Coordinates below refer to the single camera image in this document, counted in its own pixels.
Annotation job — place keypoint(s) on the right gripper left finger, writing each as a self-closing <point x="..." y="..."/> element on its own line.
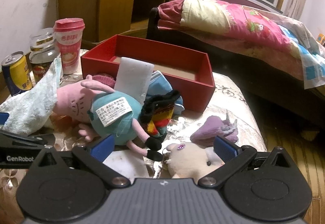
<point x="93" y="156"/>

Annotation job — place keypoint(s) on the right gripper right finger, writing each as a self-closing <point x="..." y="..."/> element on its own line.
<point x="235" y="158"/>

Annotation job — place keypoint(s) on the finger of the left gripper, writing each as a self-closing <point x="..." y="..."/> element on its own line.
<point x="20" y="138"/>

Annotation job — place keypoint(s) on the light blue towel cloth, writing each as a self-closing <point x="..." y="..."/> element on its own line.
<point x="29" y="111"/>

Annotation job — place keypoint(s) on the purple fuzzy cloth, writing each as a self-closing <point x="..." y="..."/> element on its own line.
<point x="215" y="126"/>

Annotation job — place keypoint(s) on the pink pig plush toy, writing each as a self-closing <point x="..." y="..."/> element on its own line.
<point x="103" y="111"/>

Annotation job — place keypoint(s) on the beige teddy bear plush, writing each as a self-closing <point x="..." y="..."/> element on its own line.
<point x="189" y="160"/>

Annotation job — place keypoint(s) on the pink knitted sock ball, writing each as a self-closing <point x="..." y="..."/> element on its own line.
<point x="105" y="79"/>

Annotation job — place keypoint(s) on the white foam sponge block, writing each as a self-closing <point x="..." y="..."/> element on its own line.
<point x="133" y="78"/>

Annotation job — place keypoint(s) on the floral tablecloth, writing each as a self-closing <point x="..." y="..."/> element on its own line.
<point x="227" y="102"/>

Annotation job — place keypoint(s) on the yellow blue drink can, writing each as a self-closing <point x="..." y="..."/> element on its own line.
<point x="16" y="73"/>

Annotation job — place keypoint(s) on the red cardboard box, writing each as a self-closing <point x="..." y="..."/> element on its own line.
<point x="187" y="70"/>

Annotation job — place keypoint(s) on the clear glass jar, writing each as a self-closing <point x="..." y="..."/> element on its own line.
<point x="43" y="51"/>

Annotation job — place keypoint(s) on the pink milk tea cup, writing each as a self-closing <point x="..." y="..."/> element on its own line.
<point x="68" y="33"/>

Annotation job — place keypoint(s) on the pink floral quilt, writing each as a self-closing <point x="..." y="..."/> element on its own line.
<point x="282" y="42"/>

